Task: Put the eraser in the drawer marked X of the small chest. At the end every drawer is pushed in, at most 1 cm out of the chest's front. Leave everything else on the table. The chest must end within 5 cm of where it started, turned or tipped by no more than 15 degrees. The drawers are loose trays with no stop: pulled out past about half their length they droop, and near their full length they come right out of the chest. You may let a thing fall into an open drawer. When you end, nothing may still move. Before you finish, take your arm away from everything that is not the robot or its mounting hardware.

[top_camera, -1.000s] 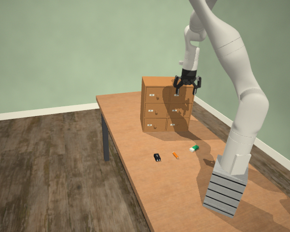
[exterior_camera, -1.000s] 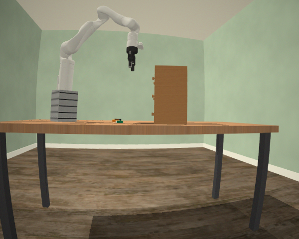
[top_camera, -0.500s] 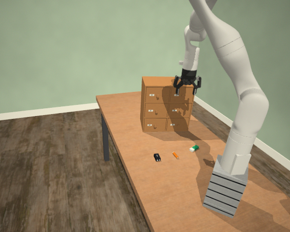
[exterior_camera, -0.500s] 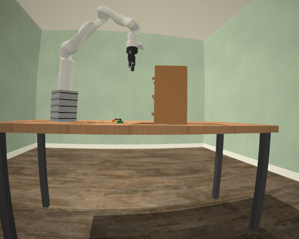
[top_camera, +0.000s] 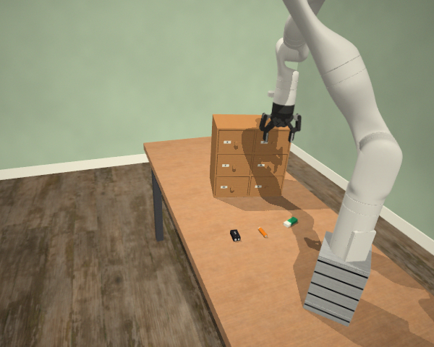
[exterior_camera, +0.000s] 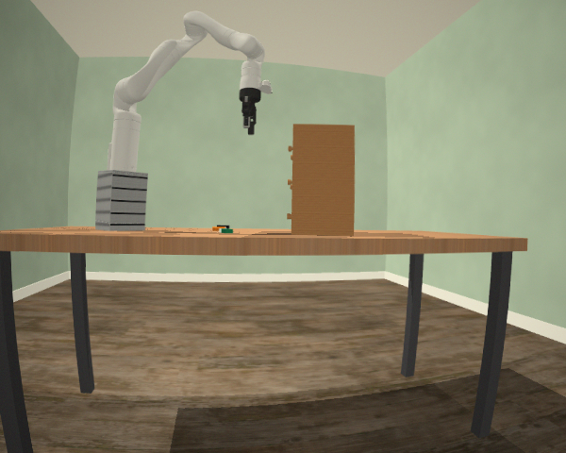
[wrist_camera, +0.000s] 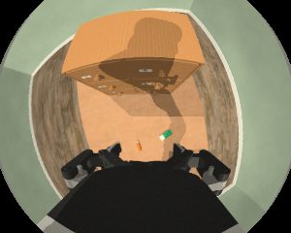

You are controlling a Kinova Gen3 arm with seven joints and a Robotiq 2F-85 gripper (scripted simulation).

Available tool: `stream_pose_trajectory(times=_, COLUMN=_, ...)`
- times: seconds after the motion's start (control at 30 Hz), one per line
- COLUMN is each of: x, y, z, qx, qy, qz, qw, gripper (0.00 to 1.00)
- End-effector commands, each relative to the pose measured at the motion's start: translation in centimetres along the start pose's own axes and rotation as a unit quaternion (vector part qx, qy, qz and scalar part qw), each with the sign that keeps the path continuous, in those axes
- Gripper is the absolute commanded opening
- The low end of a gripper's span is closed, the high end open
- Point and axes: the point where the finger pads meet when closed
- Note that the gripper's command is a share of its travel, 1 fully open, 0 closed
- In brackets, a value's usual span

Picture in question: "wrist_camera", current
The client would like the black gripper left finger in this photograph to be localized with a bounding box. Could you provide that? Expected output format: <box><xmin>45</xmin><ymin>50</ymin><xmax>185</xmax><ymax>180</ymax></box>
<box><xmin>61</xmin><ymin>143</ymin><xmax>133</xmax><ymax>191</ymax></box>

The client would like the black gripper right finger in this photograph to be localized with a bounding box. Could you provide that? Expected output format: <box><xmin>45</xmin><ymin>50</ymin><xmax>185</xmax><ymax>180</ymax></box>
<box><xmin>155</xmin><ymin>143</ymin><xmax>231</xmax><ymax>196</ymax></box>

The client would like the brown wooden drawer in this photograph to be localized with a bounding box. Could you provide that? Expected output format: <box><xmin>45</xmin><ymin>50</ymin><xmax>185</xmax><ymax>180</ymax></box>
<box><xmin>101</xmin><ymin>88</ymin><xmax>137</xmax><ymax>96</ymax></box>
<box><xmin>88</xmin><ymin>79</ymin><xmax>134</xmax><ymax>91</ymax></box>
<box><xmin>126</xmin><ymin>58</ymin><xmax>199</xmax><ymax>80</ymax></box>
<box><xmin>137</xmin><ymin>88</ymin><xmax>174</xmax><ymax>96</ymax></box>
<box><xmin>134</xmin><ymin>79</ymin><xmax>182</xmax><ymax>90</ymax></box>
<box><xmin>66</xmin><ymin>60</ymin><xmax>129</xmax><ymax>83</ymax></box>

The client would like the brown wooden chest of drawers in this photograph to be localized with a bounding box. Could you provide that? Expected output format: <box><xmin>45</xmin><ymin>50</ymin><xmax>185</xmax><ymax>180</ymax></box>
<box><xmin>61</xmin><ymin>10</ymin><xmax>205</xmax><ymax>94</ymax></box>

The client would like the green and white eraser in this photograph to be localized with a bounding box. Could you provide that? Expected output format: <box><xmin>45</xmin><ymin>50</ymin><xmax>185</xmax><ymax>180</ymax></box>
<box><xmin>159</xmin><ymin>129</ymin><xmax>173</xmax><ymax>141</ymax></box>

